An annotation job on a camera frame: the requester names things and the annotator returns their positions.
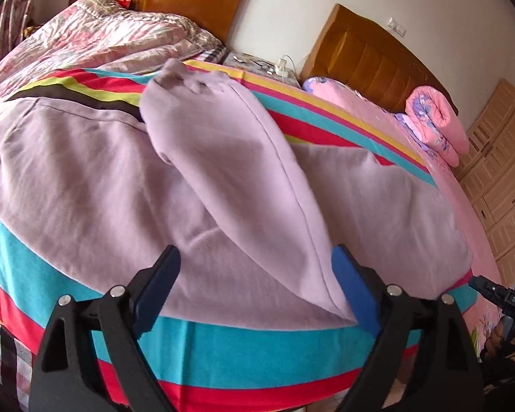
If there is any pink curtain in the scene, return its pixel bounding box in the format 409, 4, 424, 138
0, 0, 37, 50

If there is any wooden headboard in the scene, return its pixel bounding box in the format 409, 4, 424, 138
300, 3, 459, 116
69, 0, 246, 44

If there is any colourful striped blanket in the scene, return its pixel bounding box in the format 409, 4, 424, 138
0, 60, 481, 410

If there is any checked cloth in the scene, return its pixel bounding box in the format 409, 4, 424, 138
0, 307, 37, 412

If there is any light wooden wardrobe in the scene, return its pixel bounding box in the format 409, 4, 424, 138
456, 78, 515, 286

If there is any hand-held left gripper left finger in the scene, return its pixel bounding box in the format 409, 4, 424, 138
28, 244, 181, 412

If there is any lilac sweatshirt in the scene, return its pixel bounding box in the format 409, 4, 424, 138
0, 58, 475, 327

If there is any pink floral bed sheet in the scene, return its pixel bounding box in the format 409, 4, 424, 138
302, 76, 504, 357

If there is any lilac floral pillow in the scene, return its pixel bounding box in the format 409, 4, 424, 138
302, 76, 342, 97

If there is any folded pink quilt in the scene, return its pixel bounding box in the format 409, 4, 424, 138
404, 86, 470, 168

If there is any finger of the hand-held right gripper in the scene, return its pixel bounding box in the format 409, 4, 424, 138
469, 275, 515, 310

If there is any white power strip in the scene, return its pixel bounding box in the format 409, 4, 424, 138
274, 55, 296, 80

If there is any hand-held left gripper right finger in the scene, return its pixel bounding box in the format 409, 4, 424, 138
330, 244, 485, 412

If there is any bedside table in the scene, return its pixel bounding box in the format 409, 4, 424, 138
222, 51, 302, 90

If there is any pink floral quilt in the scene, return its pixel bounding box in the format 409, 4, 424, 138
0, 0, 224, 110

